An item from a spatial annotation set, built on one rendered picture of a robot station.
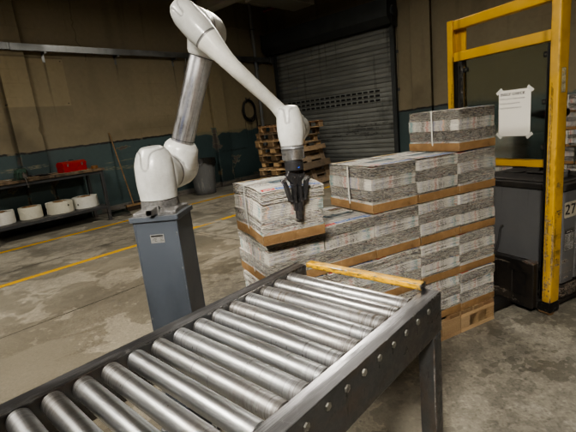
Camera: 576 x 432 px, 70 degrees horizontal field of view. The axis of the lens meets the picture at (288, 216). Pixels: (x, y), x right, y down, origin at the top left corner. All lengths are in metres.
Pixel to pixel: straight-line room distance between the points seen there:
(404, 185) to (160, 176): 1.17
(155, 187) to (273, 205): 0.48
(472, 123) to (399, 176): 0.56
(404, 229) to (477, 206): 0.55
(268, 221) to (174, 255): 0.41
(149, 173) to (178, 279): 0.45
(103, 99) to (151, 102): 0.98
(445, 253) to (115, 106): 7.28
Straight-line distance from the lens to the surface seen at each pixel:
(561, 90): 2.73
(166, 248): 1.76
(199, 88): 1.88
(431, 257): 2.37
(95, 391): 1.03
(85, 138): 8.42
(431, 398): 1.39
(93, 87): 8.60
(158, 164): 1.73
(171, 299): 1.84
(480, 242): 2.63
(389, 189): 2.09
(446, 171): 2.35
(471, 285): 2.67
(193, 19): 1.72
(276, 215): 1.67
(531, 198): 3.02
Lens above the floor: 1.31
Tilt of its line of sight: 13 degrees down
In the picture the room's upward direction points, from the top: 6 degrees counter-clockwise
